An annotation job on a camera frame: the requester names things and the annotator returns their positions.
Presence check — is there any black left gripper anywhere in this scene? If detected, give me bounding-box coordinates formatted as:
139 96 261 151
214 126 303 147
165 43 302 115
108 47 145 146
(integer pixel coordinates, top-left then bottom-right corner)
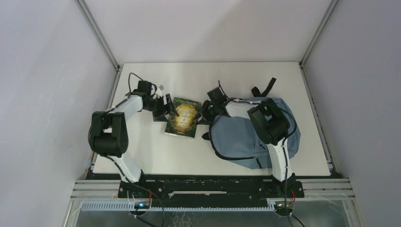
144 94 180 122

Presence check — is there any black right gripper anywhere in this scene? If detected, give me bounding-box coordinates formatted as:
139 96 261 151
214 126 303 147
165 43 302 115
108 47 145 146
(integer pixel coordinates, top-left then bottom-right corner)
192 99 218 126

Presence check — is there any dark green forest book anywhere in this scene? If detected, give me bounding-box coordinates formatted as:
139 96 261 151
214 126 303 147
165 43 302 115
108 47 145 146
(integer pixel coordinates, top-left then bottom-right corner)
165 97 201 139

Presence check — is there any blue student backpack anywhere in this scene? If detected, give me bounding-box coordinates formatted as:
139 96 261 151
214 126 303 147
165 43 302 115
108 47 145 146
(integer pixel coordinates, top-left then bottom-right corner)
202 77 301 170

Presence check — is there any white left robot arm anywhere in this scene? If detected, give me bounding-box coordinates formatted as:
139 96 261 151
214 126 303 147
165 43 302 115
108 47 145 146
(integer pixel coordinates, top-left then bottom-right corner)
88 80 179 197

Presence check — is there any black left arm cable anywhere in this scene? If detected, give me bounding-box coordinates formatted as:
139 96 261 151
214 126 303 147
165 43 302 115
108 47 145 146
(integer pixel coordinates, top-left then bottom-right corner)
87 72 165 227

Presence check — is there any left aluminium corner post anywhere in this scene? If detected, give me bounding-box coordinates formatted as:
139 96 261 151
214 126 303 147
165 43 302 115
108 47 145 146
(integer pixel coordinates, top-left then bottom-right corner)
74 0 121 71

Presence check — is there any aluminium corner post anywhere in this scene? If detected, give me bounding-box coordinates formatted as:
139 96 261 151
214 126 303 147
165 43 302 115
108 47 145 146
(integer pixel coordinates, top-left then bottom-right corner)
299 0 340 68
74 0 121 71

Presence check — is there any right aluminium corner post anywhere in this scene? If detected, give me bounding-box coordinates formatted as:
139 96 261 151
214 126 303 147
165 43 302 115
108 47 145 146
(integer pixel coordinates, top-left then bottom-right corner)
299 0 340 68

